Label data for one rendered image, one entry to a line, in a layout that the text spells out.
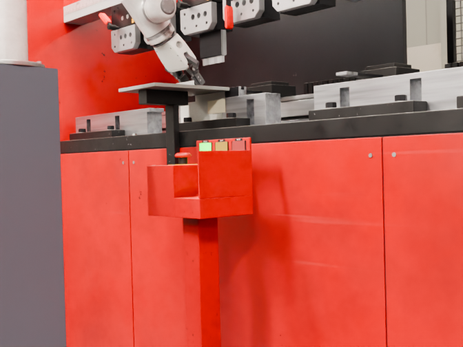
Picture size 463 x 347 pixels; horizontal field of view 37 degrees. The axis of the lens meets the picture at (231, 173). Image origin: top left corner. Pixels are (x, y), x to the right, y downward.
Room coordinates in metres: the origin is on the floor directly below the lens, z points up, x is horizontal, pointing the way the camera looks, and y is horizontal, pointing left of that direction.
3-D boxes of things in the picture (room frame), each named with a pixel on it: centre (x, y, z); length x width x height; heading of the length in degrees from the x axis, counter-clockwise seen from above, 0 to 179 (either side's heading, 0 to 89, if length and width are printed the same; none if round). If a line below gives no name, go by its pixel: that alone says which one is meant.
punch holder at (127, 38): (2.41, 0.33, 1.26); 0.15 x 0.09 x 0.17; 41
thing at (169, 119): (1.97, 0.19, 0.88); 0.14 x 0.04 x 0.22; 131
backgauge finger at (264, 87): (2.20, -0.08, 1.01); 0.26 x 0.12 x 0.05; 131
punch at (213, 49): (2.10, 0.05, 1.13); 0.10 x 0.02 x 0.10; 41
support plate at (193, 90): (2.00, 0.16, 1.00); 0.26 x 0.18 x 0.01; 131
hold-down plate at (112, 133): (2.51, 0.48, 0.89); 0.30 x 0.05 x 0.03; 41
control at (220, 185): (1.65, 0.08, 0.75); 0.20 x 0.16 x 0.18; 41
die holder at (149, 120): (2.51, 0.41, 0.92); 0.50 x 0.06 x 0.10; 41
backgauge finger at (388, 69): (1.85, -0.38, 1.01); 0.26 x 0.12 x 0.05; 131
